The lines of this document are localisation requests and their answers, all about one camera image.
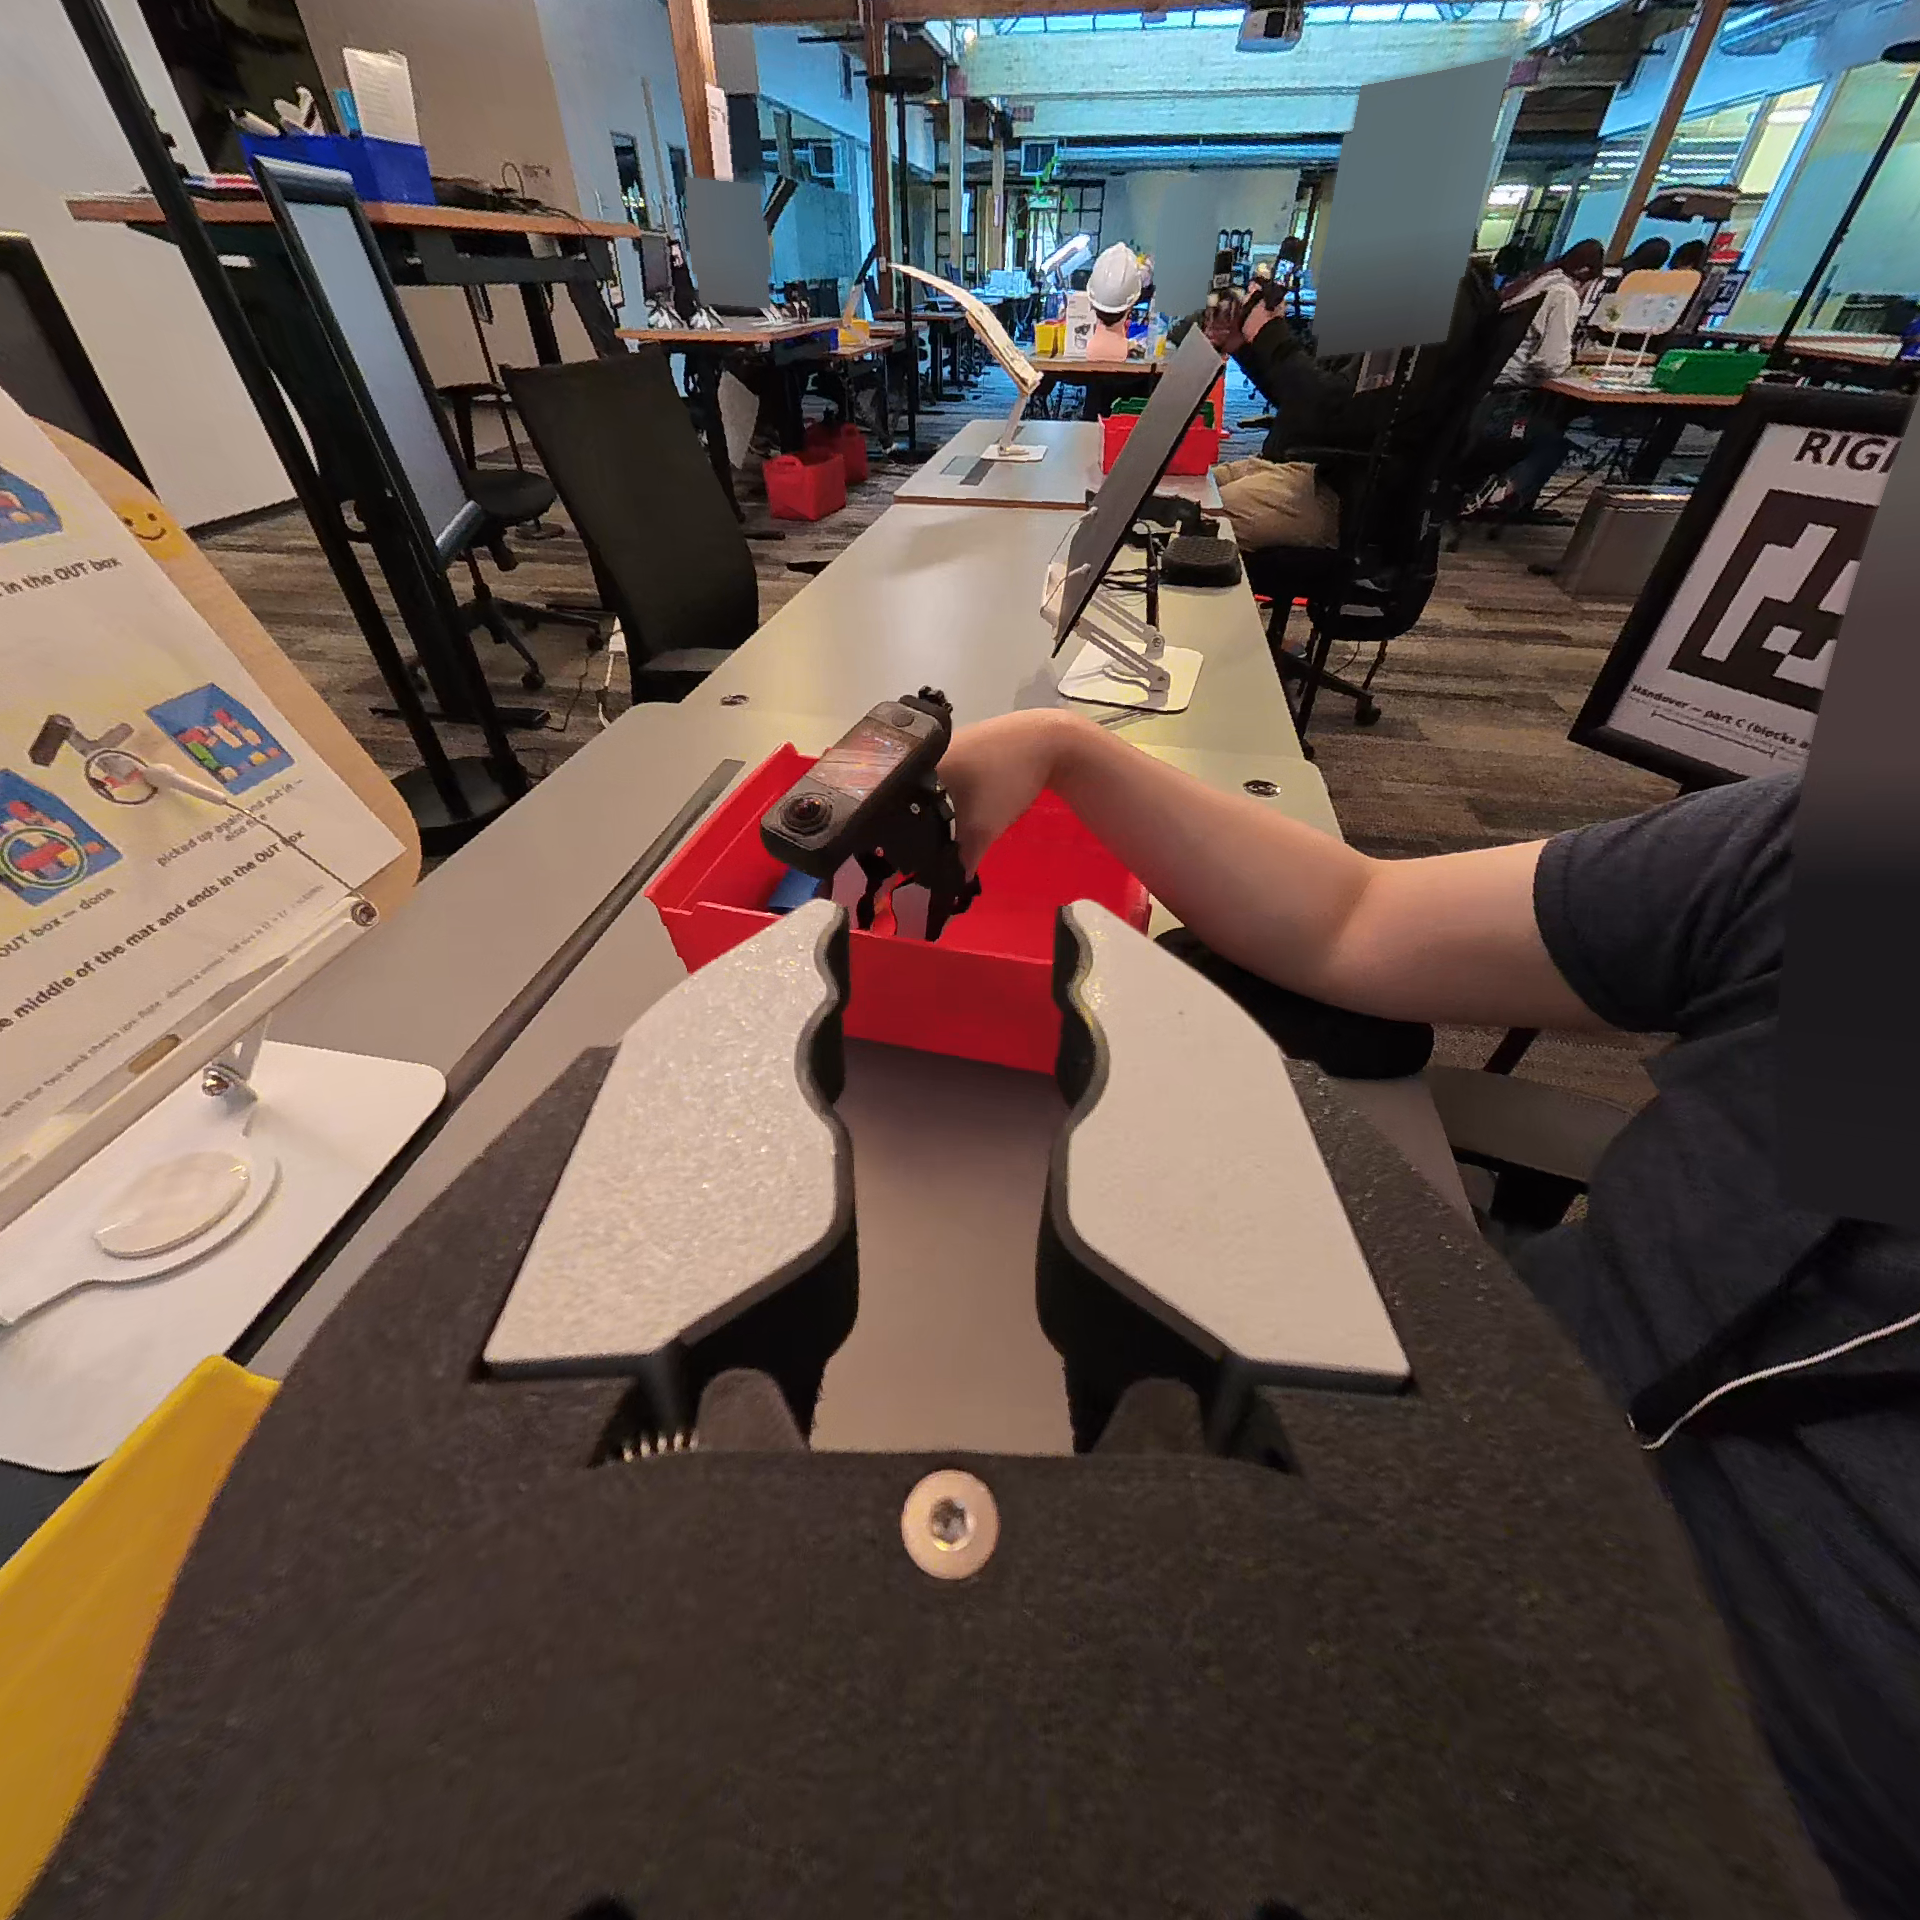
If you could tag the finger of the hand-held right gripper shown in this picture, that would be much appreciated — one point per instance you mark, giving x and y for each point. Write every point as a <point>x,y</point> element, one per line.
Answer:
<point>881,893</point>

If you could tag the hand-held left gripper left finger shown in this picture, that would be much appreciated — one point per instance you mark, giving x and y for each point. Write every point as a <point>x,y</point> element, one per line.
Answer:
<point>674,1183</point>

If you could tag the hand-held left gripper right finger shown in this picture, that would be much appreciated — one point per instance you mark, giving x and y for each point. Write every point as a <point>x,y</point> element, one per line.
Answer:
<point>1214,1200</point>

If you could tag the red plastic bin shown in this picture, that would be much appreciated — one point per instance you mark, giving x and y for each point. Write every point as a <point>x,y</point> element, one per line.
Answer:
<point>960,988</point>
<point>803,488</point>
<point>1183,448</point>
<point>853,448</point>

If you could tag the yellow plastic bin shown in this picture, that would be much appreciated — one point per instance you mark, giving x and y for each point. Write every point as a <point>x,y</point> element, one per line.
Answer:
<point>91,1574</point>

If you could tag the person's right forearm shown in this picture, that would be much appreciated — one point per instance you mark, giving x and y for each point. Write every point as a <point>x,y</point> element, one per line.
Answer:
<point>1321,899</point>

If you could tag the person's right hand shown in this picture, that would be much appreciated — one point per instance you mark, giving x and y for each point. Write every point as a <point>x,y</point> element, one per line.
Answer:
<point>1018,763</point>

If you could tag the black textured armrest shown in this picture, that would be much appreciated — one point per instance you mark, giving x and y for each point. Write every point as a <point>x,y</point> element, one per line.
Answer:
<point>1199,563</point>
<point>1321,1042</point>

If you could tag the black office chair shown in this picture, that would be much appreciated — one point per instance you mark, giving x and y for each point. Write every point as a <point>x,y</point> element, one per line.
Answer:
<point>501,496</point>
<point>1383,570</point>
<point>631,496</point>

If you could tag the dark tilted board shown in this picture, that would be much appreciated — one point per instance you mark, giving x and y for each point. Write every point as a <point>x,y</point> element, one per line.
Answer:
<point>1138,464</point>

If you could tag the person's dark clothing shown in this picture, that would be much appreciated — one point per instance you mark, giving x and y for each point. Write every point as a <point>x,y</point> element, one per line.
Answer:
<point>1726,1349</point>

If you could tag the white hard hat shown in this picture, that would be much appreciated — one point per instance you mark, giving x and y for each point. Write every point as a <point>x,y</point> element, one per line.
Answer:
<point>1111,279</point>

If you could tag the printed instruction sheet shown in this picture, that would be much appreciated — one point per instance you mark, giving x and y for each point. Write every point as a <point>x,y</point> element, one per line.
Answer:
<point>150,899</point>

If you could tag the black mobile whiteboard stand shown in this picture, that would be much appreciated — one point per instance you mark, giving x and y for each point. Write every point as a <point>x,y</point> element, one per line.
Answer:
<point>374,343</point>

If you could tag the framed black-white marker sign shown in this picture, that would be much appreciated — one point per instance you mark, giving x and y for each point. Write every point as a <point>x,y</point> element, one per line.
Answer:
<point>1692,676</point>

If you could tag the yellow smiley sticker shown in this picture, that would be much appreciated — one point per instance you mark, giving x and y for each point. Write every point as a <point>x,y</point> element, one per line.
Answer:
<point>150,531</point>

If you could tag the grey waste bin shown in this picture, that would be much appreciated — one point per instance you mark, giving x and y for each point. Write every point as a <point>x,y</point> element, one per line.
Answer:
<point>1620,541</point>

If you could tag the blue storage bin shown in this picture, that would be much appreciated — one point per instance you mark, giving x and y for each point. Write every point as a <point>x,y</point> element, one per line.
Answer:
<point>360,168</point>

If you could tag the green plastic bin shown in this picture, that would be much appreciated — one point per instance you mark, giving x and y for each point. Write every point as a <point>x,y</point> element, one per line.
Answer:
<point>1708,370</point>

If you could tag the wooden desk black frame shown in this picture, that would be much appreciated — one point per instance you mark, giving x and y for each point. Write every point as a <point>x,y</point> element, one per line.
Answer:
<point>448,218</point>

